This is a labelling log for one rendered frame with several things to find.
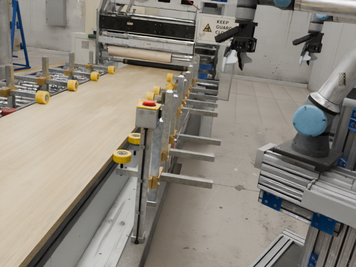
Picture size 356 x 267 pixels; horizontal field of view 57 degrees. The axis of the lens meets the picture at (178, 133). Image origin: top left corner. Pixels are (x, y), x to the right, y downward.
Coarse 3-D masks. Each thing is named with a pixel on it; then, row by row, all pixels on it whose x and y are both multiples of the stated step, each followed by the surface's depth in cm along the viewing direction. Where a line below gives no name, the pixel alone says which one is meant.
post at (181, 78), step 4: (180, 76) 202; (180, 80) 202; (180, 84) 203; (180, 88) 204; (180, 92) 204; (180, 96) 205; (180, 100) 206; (180, 104) 207; (176, 116) 210; (176, 120) 210; (176, 124) 211; (176, 128) 212
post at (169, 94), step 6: (168, 90) 155; (168, 96) 155; (168, 102) 156; (168, 108) 157; (168, 114) 158; (168, 120) 159; (168, 126) 159; (168, 132) 160; (168, 138) 163; (162, 144) 163; (162, 162) 166
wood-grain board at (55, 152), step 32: (64, 96) 230; (96, 96) 240; (128, 96) 251; (0, 128) 159; (32, 128) 164; (64, 128) 169; (96, 128) 175; (128, 128) 180; (0, 160) 127; (32, 160) 130; (64, 160) 134; (96, 160) 137; (0, 192) 106; (32, 192) 108; (64, 192) 110; (0, 224) 91; (32, 224) 92; (0, 256) 79; (32, 256) 83
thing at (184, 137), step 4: (176, 136) 192; (180, 136) 191; (184, 136) 191; (188, 136) 191; (192, 136) 192; (196, 136) 192; (184, 140) 192; (188, 140) 192; (192, 140) 191; (196, 140) 191; (200, 140) 191; (204, 140) 190; (208, 140) 190; (212, 140) 190; (216, 140) 190; (220, 140) 190; (212, 144) 191; (216, 144) 190
